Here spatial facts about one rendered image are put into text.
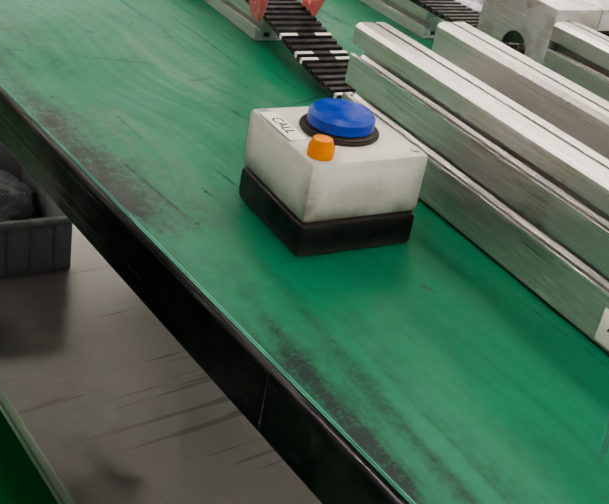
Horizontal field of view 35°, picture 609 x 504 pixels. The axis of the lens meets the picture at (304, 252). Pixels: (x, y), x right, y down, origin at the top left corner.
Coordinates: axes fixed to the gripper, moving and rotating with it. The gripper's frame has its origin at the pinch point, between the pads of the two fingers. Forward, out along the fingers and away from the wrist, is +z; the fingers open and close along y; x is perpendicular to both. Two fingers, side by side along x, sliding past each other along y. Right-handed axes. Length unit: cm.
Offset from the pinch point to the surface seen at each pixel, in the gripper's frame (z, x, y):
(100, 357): 59, 29, -4
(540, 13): -5.5, -17.1, 14.1
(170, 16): 3.2, 7.7, -7.5
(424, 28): 2.1, 1.1, 17.0
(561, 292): 1.6, -43.9, -4.9
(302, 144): -2.9, -32.5, -16.2
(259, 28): 2.2, 1.5, -1.3
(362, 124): -4.1, -32.9, -12.6
